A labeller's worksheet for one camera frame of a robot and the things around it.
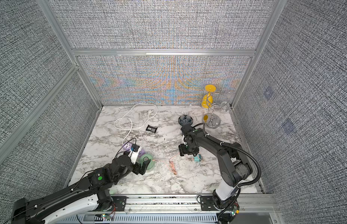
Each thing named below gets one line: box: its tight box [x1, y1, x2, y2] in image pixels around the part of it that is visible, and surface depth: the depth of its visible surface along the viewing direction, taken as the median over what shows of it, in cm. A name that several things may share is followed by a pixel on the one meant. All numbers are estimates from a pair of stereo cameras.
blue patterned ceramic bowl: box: [178, 114, 194, 126], surface depth 108 cm
